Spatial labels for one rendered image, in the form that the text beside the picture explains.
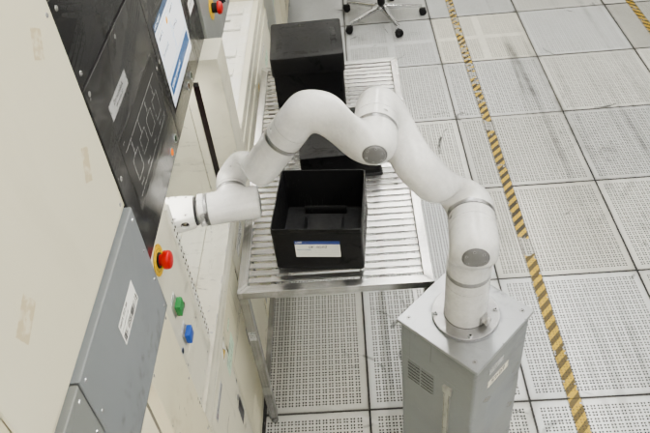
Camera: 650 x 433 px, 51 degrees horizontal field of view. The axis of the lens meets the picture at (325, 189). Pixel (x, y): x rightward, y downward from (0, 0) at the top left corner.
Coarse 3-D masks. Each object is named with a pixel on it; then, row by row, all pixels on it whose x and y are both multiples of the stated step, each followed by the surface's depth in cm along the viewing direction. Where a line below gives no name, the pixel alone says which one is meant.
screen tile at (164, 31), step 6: (162, 24) 155; (168, 24) 160; (162, 30) 155; (168, 30) 160; (162, 36) 154; (162, 42) 154; (174, 42) 164; (162, 48) 153; (174, 48) 164; (168, 54) 158; (174, 54) 163; (168, 60) 158; (174, 60) 163; (168, 66) 157; (168, 72) 157
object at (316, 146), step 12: (312, 144) 245; (324, 144) 245; (300, 156) 241; (312, 156) 241; (324, 156) 240; (336, 156) 240; (312, 168) 243; (324, 168) 243; (336, 168) 243; (348, 168) 243; (360, 168) 244; (372, 168) 244
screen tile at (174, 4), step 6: (174, 0) 167; (168, 6) 161; (174, 6) 167; (180, 6) 172; (168, 12) 161; (174, 12) 166; (180, 12) 172; (180, 18) 171; (180, 24) 171; (180, 30) 171; (174, 36) 164; (180, 36) 170
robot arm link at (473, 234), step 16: (464, 208) 169; (480, 208) 168; (448, 224) 172; (464, 224) 165; (480, 224) 164; (496, 224) 168; (464, 240) 163; (480, 240) 162; (496, 240) 164; (448, 256) 177; (464, 256) 163; (480, 256) 162; (496, 256) 165; (448, 272) 182; (464, 272) 175; (480, 272) 175
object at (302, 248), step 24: (288, 192) 231; (312, 192) 230; (336, 192) 229; (360, 192) 228; (288, 216) 232; (312, 216) 231; (336, 216) 230; (360, 216) 229; (288, 240) 207; (312, 240) 206; (336, 240) 205; (360, 240) 205; (288, 264) 214; (312, 264) 213; (336, 264) 212; (360, 264) 212
